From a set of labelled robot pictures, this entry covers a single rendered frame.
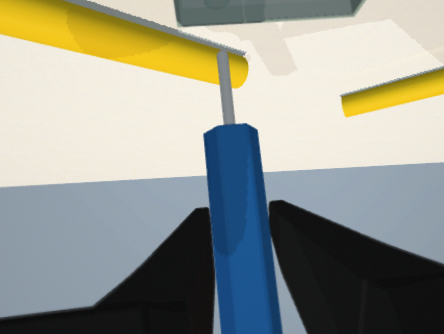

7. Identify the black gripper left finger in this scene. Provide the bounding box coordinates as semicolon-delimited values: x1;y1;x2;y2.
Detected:
0;207;215;334

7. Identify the blue stylus with grey tip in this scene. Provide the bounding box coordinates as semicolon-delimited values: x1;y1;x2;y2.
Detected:
203;51;283;334

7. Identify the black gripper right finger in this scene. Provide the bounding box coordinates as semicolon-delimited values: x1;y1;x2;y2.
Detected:
269;200;444;334

